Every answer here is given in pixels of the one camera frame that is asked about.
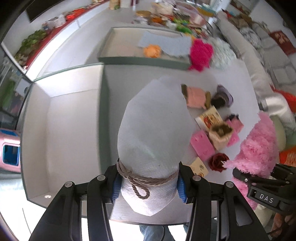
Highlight pink sponge block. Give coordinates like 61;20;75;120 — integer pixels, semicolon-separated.
190;130;215;162
226;118;244;147

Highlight white bundle with rope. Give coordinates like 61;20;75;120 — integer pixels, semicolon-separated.
116;76;196;216

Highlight large green-edged storage box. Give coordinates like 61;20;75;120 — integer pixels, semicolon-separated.
21;63;111;208

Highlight orange yarn ball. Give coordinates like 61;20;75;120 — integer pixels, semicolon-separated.
143;45;162;58

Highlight shallow green tray box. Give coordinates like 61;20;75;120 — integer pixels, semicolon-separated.
97;25;191;70

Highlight white grey sofa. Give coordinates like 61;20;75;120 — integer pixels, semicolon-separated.
217;11;295;150

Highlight pink knitted item olive ends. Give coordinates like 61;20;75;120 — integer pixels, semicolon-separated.
181;84;211;110

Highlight yellow capybara tissue pack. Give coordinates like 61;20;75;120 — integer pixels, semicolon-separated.
195;106;223;132

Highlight light blue cloth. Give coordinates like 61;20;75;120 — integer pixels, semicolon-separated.
137;31;192;57

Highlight pink plastic stool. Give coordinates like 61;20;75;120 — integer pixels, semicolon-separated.
0;128;21;173

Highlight dark red rose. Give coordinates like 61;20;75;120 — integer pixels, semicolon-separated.
208;153;229;172

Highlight light pink fluffy plush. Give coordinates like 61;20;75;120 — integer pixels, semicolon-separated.
223;111;280;210

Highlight purple brown knitted pouch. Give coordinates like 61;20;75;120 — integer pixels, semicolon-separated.
211;85;233;109

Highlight red striped pink sock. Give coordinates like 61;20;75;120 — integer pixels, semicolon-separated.
225;113;239;121

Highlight magenta fluffy plush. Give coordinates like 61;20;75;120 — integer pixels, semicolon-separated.
189;39;214;72

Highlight white green fluffy cloth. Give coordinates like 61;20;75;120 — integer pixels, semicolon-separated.
207;37;237;70

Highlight beige knitted pouch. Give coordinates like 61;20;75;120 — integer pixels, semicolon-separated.
208;122;234;151

